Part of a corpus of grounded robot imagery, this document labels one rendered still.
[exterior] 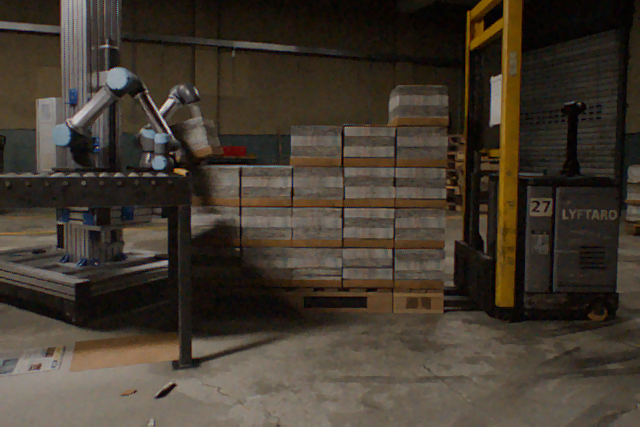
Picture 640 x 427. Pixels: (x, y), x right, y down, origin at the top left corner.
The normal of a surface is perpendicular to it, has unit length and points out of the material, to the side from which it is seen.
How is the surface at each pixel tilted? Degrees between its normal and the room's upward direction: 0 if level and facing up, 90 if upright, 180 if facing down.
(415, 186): 90
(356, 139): 90
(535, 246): 90
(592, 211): 90
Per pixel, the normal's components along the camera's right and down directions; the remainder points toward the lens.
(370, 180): 0.00, 0.04
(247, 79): 0.35, 0.05
